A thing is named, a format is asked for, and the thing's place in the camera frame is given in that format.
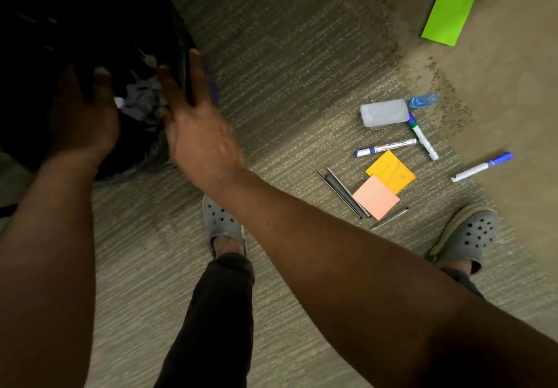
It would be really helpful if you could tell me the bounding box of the person's right hand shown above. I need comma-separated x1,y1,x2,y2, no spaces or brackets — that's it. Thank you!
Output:
155,49,247,196

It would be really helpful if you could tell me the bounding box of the person's left hand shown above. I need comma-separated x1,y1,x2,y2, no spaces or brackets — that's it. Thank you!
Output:
47,66,121,170

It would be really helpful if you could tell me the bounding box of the black trash bin with bag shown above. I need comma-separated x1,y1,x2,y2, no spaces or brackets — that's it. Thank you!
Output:
0,0,219,184

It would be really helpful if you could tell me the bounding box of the person's right forearm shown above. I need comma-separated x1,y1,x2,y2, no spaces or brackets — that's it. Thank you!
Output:
205,166,558,388

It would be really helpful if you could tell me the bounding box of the person's left forearm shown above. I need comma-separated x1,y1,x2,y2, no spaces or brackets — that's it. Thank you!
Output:
0,153,102,388

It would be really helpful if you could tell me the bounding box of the crumpled paper trash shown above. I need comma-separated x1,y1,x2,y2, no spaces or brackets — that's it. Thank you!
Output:
114,54,170,125

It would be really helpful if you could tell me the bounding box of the person's left grey clog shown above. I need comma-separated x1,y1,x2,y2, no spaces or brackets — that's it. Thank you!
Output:
202,195,248,259

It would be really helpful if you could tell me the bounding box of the person's grey clog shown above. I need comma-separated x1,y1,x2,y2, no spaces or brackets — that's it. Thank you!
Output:
426,204,501,275
202,195,248,259

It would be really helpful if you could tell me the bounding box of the black pen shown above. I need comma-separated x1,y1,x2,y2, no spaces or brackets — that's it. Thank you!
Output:
316,170,363,219

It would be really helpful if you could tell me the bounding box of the grey pen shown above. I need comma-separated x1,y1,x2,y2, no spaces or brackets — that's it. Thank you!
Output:
327,166,371,218

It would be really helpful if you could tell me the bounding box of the translucent plastic box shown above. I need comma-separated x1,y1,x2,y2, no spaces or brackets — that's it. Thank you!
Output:
360,99,410,130

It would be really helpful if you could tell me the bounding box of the white marker with red print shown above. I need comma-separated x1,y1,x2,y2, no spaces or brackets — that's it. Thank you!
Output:
354,138,418,158

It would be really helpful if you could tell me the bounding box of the pink sticky note pad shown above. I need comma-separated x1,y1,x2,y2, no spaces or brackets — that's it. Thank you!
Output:
352,175,400,221

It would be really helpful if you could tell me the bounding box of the orange sticky note pad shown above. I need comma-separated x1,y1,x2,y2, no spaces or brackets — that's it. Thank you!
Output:
365,151,417,195

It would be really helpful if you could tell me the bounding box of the person's left black trouser leg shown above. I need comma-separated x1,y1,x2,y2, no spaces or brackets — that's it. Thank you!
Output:
154,252,256,388

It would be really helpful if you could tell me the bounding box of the person's black trouser leg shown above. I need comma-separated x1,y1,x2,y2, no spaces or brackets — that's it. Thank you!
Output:
440,266,486,301
154,252,256,388

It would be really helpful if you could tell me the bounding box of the small blue plastic bottle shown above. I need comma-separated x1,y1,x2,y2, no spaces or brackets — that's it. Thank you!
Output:
409,92,439,109

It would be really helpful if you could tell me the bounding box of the thin silver pen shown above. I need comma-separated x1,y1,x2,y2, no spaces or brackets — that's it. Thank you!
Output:
371,207,410,231

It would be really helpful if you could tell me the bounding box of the white marker with green band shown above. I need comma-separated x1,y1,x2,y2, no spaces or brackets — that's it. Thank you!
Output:
407,112,439,161

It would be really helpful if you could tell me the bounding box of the green paper sheet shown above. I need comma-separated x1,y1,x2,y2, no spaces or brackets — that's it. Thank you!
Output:
421,0,476,47

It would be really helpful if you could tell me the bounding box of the white marker with blue cap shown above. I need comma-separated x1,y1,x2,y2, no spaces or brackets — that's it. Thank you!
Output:
450,152,514,183

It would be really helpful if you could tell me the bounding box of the person's right grey clog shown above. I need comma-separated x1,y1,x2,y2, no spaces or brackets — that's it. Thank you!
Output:
426,204,501,275

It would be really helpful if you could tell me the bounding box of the person's right black trouser leg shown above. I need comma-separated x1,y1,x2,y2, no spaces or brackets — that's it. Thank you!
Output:
440,266,486,301

